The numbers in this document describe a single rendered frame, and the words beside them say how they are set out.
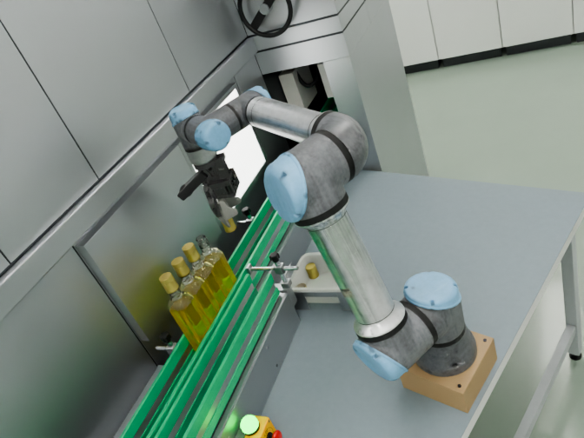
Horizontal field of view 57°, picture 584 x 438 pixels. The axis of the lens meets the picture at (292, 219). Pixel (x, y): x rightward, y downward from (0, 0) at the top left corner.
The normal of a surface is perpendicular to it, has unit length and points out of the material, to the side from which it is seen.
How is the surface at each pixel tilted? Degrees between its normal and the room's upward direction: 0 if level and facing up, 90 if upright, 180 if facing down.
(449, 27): 90
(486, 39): 90
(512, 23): 90
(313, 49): 90
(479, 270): 0
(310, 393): 0
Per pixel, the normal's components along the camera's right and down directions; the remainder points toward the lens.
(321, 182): 0.48, 0.09
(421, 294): -0.19, -0.83
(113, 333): 0.89, -0.06
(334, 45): -0.33, 0.62
